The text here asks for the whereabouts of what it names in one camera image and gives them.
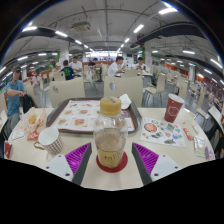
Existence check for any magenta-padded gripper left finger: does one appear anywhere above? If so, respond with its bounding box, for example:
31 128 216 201
44 142 93 186

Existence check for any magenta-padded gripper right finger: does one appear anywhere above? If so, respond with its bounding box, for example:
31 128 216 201
131 142 184 186

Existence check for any clear tea bottle yellow cap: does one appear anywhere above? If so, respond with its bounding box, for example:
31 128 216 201
92 96 129 169

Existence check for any colourful printed sticker sheet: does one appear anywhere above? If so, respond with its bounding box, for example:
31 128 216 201
139 116 187 148

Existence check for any flat round red coaster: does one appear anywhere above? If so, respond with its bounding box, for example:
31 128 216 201
95 151 129 174

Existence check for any printed paper tray liner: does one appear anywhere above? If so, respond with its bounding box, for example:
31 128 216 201
50 99 136 133

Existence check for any small red sauce packet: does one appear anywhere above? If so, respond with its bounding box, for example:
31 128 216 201
182 127 195 141

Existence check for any dark brown food tray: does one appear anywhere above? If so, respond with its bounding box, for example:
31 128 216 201
45 98 143 134

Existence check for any red snack packet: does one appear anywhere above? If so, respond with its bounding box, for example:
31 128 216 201
27 130 40 141

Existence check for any red paper cup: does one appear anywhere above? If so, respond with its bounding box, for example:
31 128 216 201
163 93 185 124

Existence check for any shiny holographic plastic pouch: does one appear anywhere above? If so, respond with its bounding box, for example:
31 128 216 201
193 135 214 162

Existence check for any clear plastic snack bag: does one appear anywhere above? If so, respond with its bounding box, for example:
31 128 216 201
20 107 48 136

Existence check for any white crumpled napkin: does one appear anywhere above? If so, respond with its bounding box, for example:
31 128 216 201
118 93 133 110

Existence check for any white paper card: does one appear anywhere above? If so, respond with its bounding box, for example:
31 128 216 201
11 129 26 141

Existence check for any beige chair round hole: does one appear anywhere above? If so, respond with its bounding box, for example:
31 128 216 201
103 75 144 108
48 77 86 108

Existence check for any black backpack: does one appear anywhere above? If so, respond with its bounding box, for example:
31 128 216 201
21 93 36 114

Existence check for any group of beige chairs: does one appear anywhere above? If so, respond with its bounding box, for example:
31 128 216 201
24 61 224 121

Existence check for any white neighbouring table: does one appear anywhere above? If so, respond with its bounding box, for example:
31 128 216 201
0 109 9 134
207 105 224 134

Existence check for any person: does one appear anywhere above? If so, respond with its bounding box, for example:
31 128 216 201
87 57 99 67
70 55 83 78
59 59 75 81
134 57 148 73
107 55 126 78
5 68 26 129

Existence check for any ceiling air conditioner unit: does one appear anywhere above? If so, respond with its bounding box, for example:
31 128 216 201
70 21 92 33

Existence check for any group of ceiling lights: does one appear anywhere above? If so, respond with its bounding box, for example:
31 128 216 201
0 7 224 84

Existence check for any white checked mug gold handle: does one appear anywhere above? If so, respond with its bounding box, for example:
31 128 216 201
33 126 65 156

